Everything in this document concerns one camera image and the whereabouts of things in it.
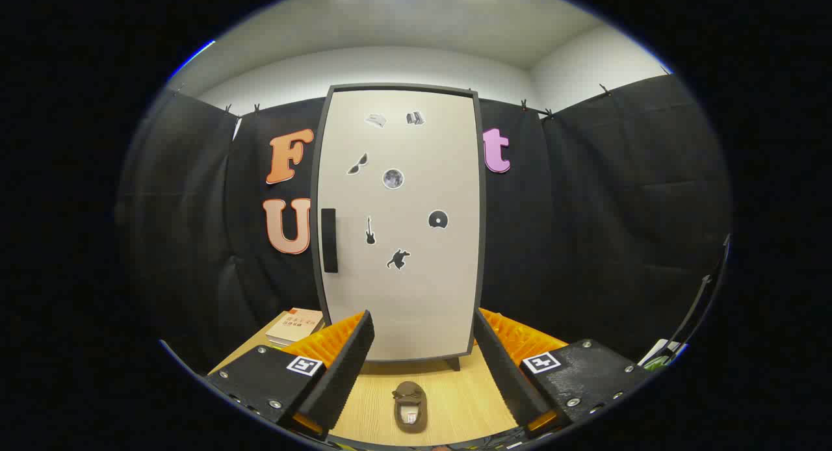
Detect white board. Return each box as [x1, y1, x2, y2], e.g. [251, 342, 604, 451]
[638, 338, 688, 368]

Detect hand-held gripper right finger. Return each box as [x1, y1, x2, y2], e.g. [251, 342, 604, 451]
[473, 307, 654, 439]

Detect beige book with orange print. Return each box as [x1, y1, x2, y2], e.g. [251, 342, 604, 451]
[265, 307, 324, 344]

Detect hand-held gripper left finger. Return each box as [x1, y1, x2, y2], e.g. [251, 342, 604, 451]
[205, 310, 376, 439]

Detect black folding stand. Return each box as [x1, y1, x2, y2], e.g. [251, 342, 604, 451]
[663, 233, 733, 361]

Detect black door handle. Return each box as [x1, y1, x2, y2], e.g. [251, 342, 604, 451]
[321, 208, 339, 274]

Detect black backdrop cloth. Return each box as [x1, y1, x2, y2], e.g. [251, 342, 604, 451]
[117, 74, 732, 374]

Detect brown fuzzy shoe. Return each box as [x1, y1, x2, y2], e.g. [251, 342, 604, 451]
[392, 381, 428, 433]

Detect dark grey shoe cabinet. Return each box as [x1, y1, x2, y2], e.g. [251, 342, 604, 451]
[310, 83, 488, 372]

